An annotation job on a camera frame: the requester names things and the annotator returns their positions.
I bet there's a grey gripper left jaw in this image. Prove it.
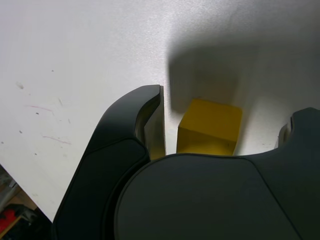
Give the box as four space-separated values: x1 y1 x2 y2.
51 84 166 240

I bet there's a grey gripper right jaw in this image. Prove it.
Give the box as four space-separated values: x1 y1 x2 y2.
113 107 320 240

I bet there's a yellow cube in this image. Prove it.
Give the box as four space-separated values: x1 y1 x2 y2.
176 98 243 156

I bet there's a red and black object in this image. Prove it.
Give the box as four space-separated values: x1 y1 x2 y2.
0 203 36 240

